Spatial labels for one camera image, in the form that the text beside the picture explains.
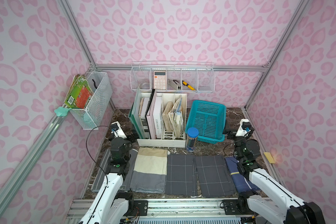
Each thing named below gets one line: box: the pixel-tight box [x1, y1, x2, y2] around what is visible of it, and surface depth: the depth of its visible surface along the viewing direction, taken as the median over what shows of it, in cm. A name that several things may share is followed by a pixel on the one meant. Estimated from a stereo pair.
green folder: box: [127, 84, 147, 140], surface depth 80 cm
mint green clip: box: [54, 106, 72, 117], surface depth 64 cm
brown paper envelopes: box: [161, 95, 184, 139], surface depth 90 cm
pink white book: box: [146, 89, 162, 140], surface depth 87 cm
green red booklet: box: [63, 73, 94, 109], surface depth 73 cm
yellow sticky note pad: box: [263, 152, 276, 164], surface depth 97 cm
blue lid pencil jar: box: [186, 126, 200, 153], surface depth 84 cm
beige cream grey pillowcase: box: [130, 147, 168, 194], surface depth 86 cm
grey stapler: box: [167, 78, 182, 91], surface depth 100 cm
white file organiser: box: [137, 91, 188, 148], surface depth 92 cm
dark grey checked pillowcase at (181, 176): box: [165, 154, 198, 196], surface depth 84 cm
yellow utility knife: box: [182, 80, 196, 91], surface depth 100 cm
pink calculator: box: [153, 70, 167, 90], surface depth 97 cm
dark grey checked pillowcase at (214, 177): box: [195, 155, 237, 198], surface depth 85 cm
